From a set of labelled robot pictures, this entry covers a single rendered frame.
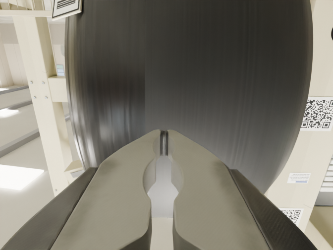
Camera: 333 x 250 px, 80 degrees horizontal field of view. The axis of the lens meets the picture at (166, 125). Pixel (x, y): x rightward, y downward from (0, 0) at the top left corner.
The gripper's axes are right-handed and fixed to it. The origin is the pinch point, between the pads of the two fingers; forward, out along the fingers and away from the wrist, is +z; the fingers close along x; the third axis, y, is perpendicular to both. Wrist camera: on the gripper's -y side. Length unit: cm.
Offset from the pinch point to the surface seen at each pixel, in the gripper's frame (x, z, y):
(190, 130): 2.6, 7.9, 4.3
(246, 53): 7.8, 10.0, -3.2
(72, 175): -44, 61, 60
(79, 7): -8.8, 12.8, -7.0
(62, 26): -594, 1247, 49
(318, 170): 36, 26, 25
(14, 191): -279, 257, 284
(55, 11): -11.9, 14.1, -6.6
